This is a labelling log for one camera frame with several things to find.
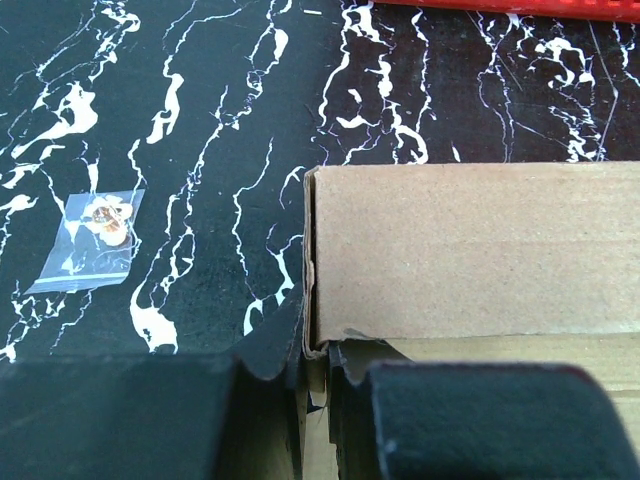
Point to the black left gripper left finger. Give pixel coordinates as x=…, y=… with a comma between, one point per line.
x=232, y=415

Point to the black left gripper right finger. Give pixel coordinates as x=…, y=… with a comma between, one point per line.
x=394, y=418

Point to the brown cardboard box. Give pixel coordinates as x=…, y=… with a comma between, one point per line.
x=487, y=262

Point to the small clear plastic bag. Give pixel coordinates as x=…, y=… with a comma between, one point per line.
x=94, y=244

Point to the red plastic shopping basket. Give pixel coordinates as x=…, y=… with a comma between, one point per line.
x=600, y=10

